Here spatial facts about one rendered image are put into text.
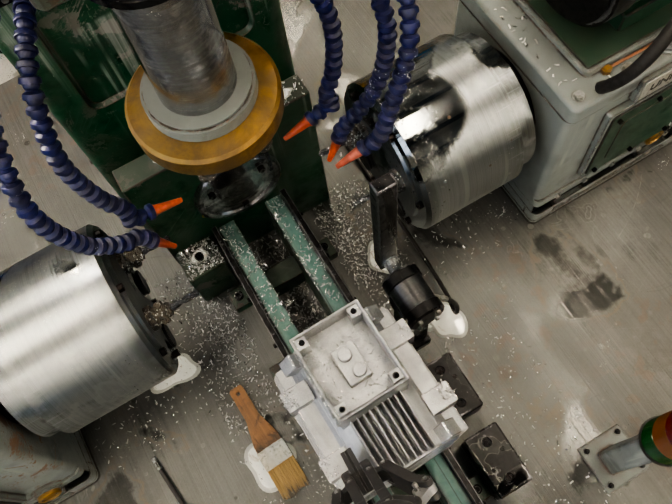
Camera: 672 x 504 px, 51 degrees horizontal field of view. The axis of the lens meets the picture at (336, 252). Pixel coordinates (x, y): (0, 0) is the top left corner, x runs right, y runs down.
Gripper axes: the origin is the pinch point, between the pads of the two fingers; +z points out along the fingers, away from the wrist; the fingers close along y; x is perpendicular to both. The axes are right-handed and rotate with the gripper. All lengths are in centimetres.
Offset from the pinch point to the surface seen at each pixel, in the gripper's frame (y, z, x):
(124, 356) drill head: 18.7, 14.0, -23.9
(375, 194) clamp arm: -18.0, 0.9, -27.5
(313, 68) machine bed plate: -33, 65, -50
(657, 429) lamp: -33.7, -5.2, 13.5
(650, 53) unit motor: -57, 0, -26
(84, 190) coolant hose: 10.9, 5.0, -44.0
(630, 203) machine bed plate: -67, 36, 1
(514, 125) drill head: -43, 14, -25
